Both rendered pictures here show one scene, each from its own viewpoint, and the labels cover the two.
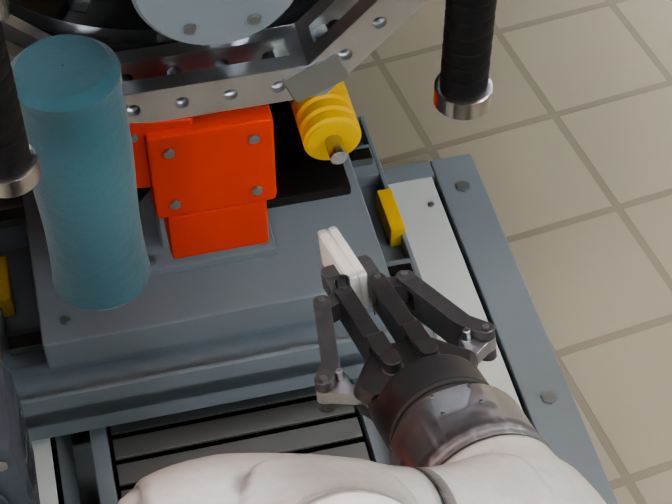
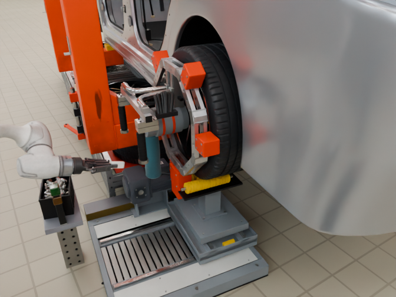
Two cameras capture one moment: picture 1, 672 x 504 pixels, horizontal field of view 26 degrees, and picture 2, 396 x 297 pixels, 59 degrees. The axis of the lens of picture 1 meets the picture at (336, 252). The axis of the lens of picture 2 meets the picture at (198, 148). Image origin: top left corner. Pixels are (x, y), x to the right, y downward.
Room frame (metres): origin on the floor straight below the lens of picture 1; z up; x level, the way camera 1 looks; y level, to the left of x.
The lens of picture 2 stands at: (0.80, -1.46, 1.54)
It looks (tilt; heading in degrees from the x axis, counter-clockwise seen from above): 28 degrees down; 80
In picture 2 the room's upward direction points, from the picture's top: 1 degrees counter-clockwise
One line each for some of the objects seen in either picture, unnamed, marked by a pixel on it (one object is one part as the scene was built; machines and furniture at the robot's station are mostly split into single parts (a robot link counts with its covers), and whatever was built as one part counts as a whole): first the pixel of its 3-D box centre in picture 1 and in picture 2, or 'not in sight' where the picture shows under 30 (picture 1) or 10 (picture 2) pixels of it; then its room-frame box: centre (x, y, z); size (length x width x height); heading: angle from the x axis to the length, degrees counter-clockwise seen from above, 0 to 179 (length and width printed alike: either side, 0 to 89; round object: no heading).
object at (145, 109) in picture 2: not in sight; (158, 92); (0.90, 0.00, 1.03); 0.19 x 0.18 x 0.11; 14
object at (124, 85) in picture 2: not in sight; (144, 79); (0.85, 0.19, 1.03); 0.19 x 0.18 x 0.11; 14
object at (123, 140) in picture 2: not in sight; (152, 111); (0.90, 0.63, 0.69); 0.52 x 0.17 x 0.35; 14
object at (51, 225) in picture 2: not in sight; (59, 202); (0.36, 0.13, 0.44); 0.43 x 0.17 x 0.03; 104
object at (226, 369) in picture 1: (202, 268); (209, 222); (1.16, 0.16, 0.13); 0.50 x 0.36 x 0.10; 104
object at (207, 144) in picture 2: not in sight; (207, 144); (1.07, -0.18, 0.85); 0.09 x 0.08 x 0.07; 104
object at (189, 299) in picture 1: (191, 160); (209, 196); (1.16, 0.16, 0.32); 0.40 x 0.30 x 0.28; 104
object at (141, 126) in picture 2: not in sight; (147, 124); (0.83, -0.09, 0.93); 0.09 x 0.05 x 0.05; 14
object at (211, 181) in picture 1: (201, 138); (187, 178); (1.03, 0.13, 0.48); 0.16 x 0.12 x 0.17; 14
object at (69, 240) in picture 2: not in sight; (67, 232); (0.35, 0.16, 0.21); 0.10 x 0.10 x 0.42; 14
